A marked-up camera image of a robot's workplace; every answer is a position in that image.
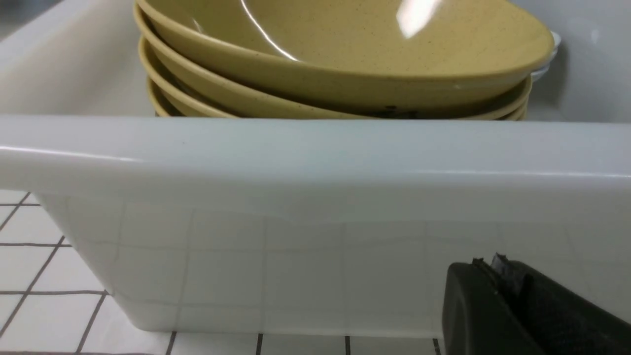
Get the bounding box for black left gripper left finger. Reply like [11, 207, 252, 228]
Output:
[442, 262, 543, 355]

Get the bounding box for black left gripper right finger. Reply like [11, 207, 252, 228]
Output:
[493, 254, 631, 355]

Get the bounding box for top stacked yellow bowl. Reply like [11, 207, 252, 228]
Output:
[137, 0, 555, 110]

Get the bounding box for stacked yellow bowl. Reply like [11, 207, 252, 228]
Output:
[134, 5, 533, 120]
[137, 0, 555, 110]
[139, 38, 529, 120]
[146, 76, 183, 117]

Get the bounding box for white translucent plastic tub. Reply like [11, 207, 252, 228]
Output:
[1, 0, 630, 337]

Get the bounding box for stacked white small dishes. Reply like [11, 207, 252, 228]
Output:
[530, 31, 562, 82]

